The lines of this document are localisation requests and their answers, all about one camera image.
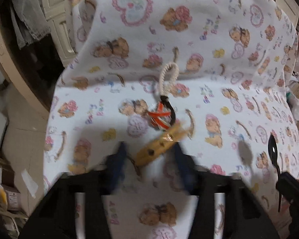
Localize beige wooden frame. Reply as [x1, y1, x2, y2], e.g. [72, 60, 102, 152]
[0, 12, 51, 113]

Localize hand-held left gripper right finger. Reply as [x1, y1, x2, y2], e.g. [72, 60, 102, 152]
[172, 142, 279, 239]

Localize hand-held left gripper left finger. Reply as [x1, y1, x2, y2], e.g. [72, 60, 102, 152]
[20, 142, 130, 239]

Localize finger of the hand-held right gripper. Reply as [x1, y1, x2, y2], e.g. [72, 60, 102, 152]
[275, 172, 299, 202]

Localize black plastic spoon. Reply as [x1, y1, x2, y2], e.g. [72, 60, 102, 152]
[267, 134, 283, 213]

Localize hanging grey jeans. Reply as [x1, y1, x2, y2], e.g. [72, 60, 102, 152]
[10, 0, 52, 50]

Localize bear print blanket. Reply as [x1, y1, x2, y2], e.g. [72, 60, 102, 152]
[43, 0, 299, 239]

